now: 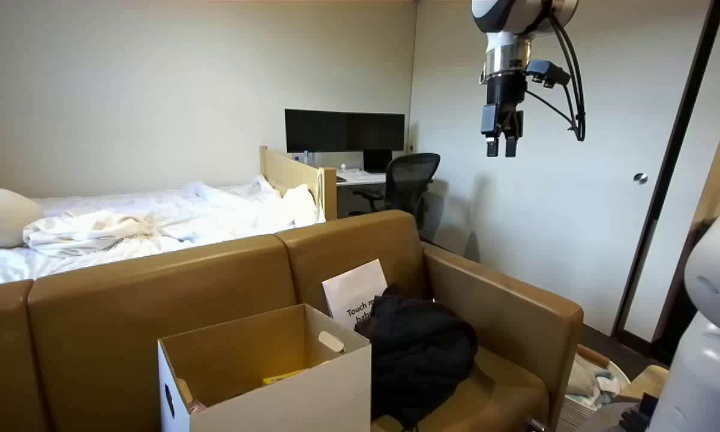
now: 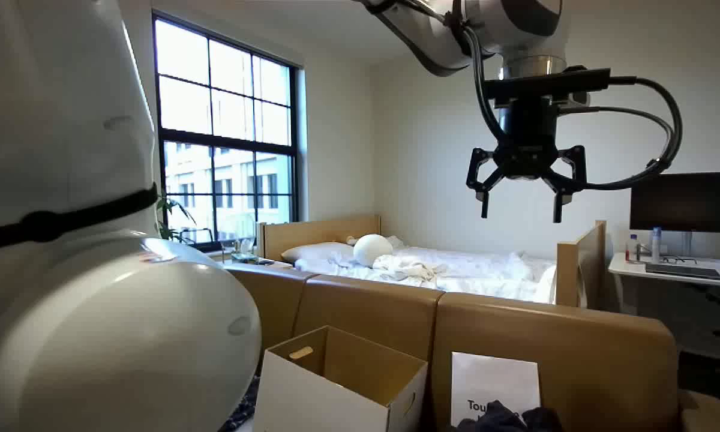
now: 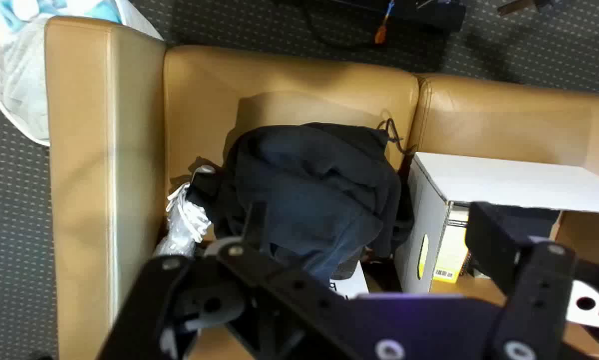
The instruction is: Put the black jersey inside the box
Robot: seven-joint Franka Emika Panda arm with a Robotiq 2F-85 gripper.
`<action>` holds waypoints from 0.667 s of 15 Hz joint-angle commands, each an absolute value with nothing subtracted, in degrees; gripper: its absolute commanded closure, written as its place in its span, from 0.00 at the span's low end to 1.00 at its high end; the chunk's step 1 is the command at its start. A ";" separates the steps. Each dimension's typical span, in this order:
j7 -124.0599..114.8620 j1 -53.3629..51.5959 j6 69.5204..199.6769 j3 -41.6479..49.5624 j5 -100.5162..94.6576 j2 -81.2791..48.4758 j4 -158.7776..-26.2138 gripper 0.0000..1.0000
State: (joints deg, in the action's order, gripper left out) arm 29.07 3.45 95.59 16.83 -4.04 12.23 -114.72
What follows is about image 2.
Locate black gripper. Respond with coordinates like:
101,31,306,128
463,96,591,227

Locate black jersey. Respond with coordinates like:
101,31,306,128
454,398,567,432

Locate open cardboard box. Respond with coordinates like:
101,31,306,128
250,321,431,432

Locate white bed sheets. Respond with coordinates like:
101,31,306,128
282,243,558,306

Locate white desk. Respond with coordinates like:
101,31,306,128
606,251,720,318

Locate tall bluish bottle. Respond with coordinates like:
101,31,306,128
648,227,665,264

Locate crumpled white blanket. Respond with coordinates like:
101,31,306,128
369,253,444,287

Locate black computer monitor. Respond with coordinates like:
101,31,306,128
625,169,720,259

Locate round white pillow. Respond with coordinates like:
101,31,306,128
349,234,395,270

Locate dark keyboard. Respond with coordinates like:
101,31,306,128
642,259,720,283

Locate tan leather sofa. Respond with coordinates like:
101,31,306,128
213,261,720,432

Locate white card with handwriting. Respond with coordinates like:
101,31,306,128
449,350,545,431

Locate flat white pillow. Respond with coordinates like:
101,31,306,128
280,240,359,275

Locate black framed window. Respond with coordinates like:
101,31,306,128
149,9,306,248

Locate green potted plant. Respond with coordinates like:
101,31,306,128
153,195,199,243

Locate blue patterned cloth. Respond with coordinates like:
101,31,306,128
217,374,263,432

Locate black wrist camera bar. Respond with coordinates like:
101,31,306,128
481,67,613,108

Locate black strap around arm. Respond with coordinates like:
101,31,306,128
0,182,161,255

